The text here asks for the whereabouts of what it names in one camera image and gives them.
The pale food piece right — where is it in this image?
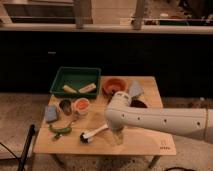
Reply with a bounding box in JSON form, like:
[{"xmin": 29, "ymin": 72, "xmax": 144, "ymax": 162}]
[{"xmin": 79, "ymin": 83, "xmax": 96, "ymax": 93}]

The blue sponge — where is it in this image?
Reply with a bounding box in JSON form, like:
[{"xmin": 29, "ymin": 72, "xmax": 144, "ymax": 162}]
[{"xmin": 45, "ymin": 105, "xmax": 58, "ymax": 123}]

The dark brown bowl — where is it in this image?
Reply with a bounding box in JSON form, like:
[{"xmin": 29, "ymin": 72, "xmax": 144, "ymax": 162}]
[{"xmin": 131, "ymin": 100, "xmax": 147, "ymax": 108}]

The orange bowl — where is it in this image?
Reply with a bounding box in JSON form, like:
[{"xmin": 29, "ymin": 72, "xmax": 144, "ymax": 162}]
[{"xmin": 102, "ymin": 77, "xmax": 127, "ymax": 95}]

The pale food piece left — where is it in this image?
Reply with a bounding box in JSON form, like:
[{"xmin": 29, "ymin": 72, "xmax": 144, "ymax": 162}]
[{"xmin": 62, "ymin": 85, "xmax": 77, "ymax": 93}]

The black pole stand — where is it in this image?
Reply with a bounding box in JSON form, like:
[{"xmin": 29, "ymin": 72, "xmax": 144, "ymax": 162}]
[{"xmin": 17, "ymin": 124, "xmax": 35, "ymax": 171}]

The orange white cup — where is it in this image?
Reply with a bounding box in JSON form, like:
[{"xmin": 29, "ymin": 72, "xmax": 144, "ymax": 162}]
[{"xmin": 73, "ymin": 98, "xmax": 90, "ymax": 115}]

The pale food piece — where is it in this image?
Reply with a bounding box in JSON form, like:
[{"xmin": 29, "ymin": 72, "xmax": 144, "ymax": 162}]
[
  {"xmin": 62, "ymin": 85, "xmax": 77, "ymax": 93},
  {"xmin": 79, "ymin": 83, "xmax": 96, "ymax": 93}
]

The white black dish brush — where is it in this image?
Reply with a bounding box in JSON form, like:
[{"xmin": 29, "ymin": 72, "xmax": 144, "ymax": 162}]
[{"xmin": 80, "ymin": 124, "xmax": 108, "ymax": 143}]

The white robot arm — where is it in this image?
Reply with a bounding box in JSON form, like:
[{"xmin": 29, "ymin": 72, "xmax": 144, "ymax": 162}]
[{"xmin": 104, "ymin": 91, "xmax": 213, "ymax": 144}]

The wooden table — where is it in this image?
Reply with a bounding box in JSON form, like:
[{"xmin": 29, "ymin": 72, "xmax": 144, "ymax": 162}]
[{"xmin": 32, "ymin": 75, "xmax": 177, "ymax": 169}]

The green plastic tray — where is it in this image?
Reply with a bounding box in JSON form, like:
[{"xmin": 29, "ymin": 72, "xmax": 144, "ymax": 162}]
[{"xmin": 50, "ymin": 67, "xmax": 101, "ymax": 99}]

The grey folded cloth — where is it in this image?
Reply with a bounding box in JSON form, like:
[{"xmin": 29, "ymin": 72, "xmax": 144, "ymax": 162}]
[{"xmin": 128, "ymin": 81, "xmax": 143, "ymax": 98}]

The dark metal cup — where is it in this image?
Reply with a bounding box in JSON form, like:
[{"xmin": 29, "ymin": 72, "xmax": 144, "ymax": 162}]
[{"xmin": 59, "ymin": 99, "xmax": 72, "ymax": 115}]

